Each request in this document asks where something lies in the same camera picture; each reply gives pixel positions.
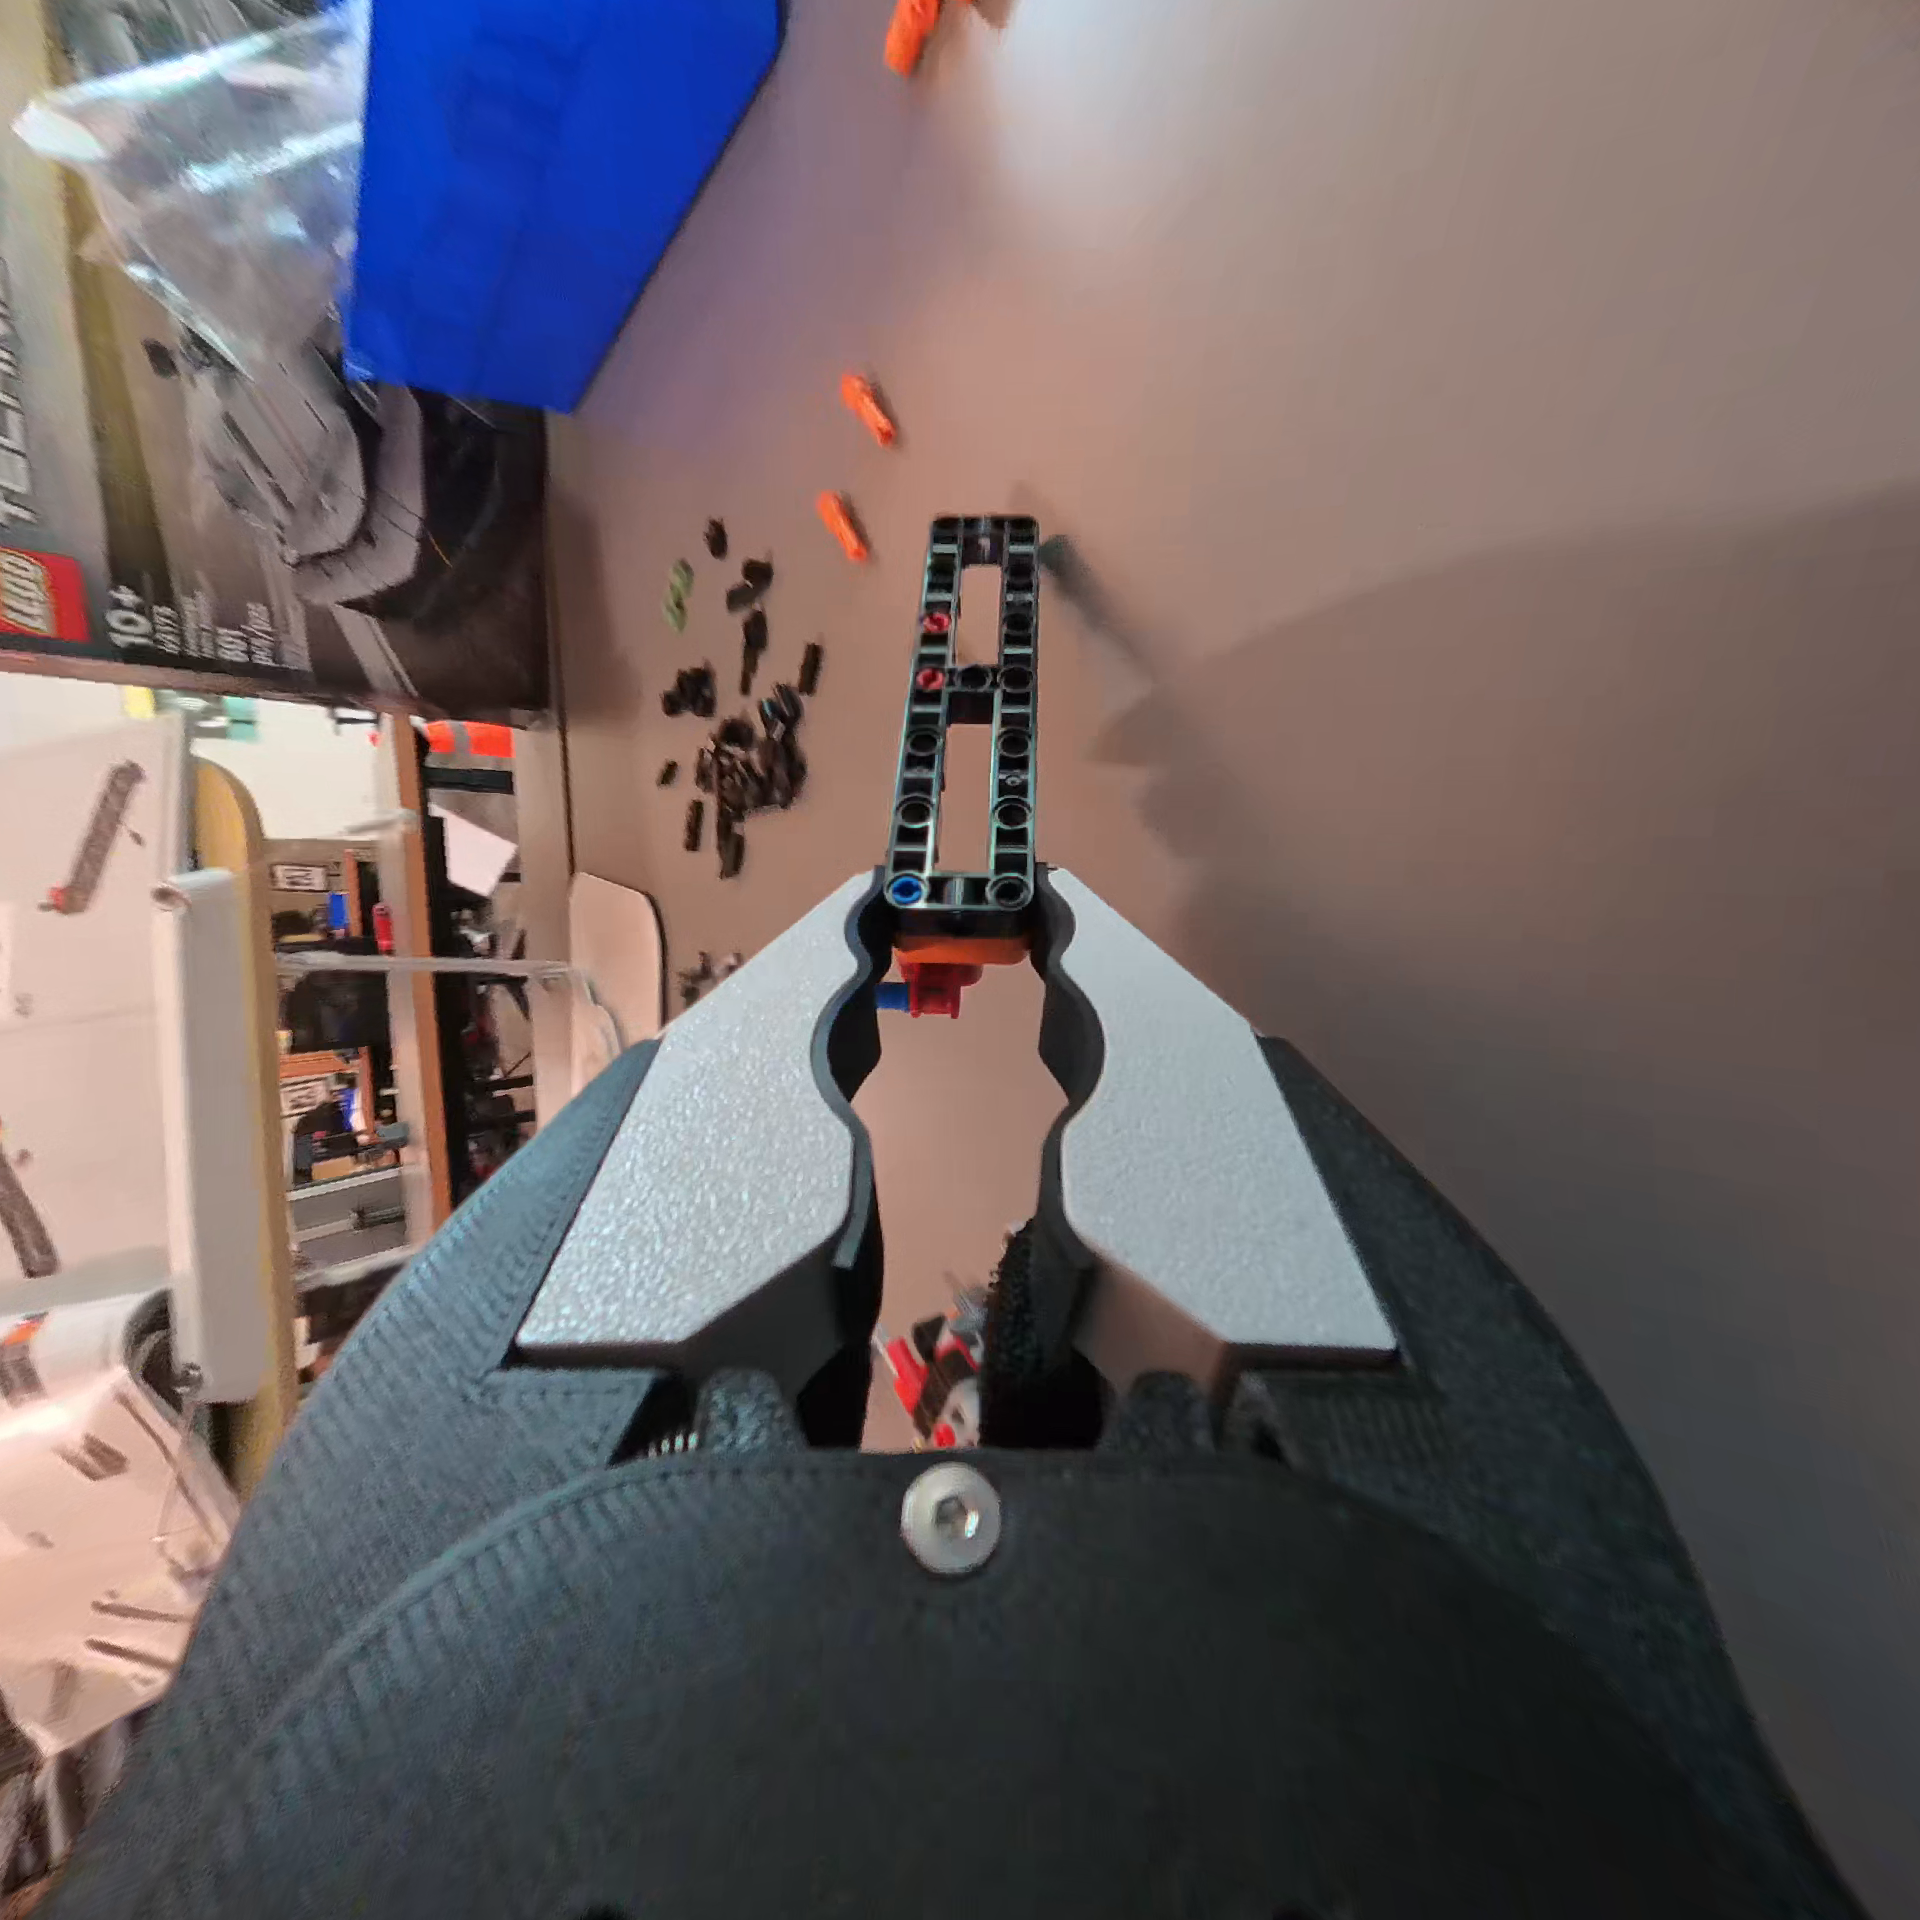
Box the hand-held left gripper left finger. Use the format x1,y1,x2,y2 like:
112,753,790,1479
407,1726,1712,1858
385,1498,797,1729
509,865,888,1411

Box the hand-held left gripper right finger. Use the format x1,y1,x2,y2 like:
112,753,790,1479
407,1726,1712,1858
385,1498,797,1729
1033,865,1404,1403

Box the black lego frame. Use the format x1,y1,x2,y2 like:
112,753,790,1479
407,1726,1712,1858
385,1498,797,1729
876,511,1048,1025

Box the lego car chassis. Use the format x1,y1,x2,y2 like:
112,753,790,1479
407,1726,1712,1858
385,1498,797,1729
876,1273,992,1450

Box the pile of black lego pieces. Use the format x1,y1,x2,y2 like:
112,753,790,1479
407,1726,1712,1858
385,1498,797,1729
652,516,827,884

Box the background shelf rack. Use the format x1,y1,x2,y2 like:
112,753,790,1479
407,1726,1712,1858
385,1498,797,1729
270,720,572,1351

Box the white booklet stand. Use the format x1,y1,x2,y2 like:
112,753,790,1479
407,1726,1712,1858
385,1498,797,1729
150,865,666,1403

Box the blue plastic bin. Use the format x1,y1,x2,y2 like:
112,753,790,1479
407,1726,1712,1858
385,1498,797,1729
341,0,790,414

